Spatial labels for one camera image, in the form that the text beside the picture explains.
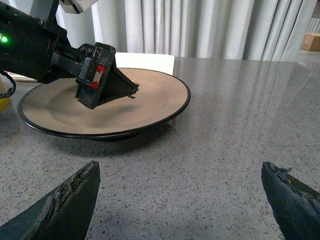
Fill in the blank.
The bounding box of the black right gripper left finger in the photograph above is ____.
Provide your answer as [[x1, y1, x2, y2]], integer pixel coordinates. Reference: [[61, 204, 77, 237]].
[[0, 161, 100, 240]]

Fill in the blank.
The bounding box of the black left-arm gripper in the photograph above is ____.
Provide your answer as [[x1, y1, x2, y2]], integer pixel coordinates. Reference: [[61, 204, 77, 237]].
[[0, 0, 139, 109]]

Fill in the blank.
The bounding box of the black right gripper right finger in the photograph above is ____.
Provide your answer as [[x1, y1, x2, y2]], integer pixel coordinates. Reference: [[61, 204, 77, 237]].
[[261, 161, 320, 240]]

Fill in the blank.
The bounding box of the tan plate with black rim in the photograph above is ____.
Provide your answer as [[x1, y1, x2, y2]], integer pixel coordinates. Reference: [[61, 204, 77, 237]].
[[17, 68, 191, 139]]

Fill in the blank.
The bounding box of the cream rectangular tray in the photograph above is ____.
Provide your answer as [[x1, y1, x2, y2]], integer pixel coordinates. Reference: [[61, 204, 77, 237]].
[[7, 52, 175, 84]]

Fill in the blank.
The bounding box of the yellow-rimmed wooden steamer basket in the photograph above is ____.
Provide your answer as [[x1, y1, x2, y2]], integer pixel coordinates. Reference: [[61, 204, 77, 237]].
[[0, 74, 11, 112]]

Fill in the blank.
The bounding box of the grey pleated curtain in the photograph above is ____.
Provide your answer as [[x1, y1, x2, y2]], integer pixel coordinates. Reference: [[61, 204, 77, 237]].
[[56, 0, 316, 62]]

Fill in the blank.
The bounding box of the brown cardboard box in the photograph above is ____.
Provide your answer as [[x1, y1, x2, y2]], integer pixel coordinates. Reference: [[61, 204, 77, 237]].
[[301, 33, 320, 52]]

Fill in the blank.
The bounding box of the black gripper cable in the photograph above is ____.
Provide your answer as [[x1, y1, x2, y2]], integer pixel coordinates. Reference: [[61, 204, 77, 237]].
[[0, 70, 17, 100]]

